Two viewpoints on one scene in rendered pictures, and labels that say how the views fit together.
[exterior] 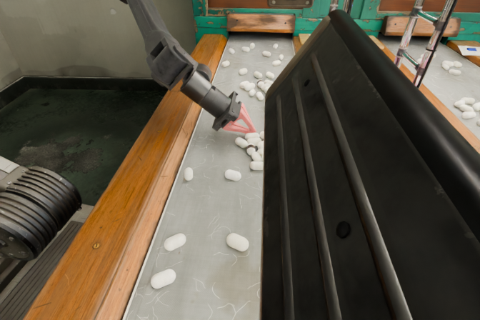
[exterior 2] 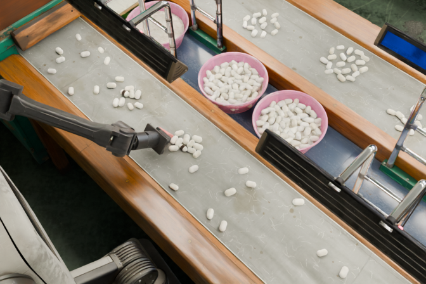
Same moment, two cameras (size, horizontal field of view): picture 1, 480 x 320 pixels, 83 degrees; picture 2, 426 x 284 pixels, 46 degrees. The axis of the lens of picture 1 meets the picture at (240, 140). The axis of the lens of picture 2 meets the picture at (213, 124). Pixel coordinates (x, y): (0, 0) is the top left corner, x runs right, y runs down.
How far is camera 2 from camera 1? 1.26 m
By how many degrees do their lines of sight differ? 36
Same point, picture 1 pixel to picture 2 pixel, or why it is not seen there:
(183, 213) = (196, 203)
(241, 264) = (238, 197)
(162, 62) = (123, 145)
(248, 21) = (37, 30)
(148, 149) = (140, 194)
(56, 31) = not seen: outside the picture
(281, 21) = (68, 11)
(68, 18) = not seen: outside the picture
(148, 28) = (90, 130)
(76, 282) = (201, 253)
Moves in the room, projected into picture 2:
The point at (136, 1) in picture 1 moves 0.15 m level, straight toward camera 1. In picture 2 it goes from (54, 117) to (98, 131)
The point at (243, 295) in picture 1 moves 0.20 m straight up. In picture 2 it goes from (250, 205) to (251, 174)
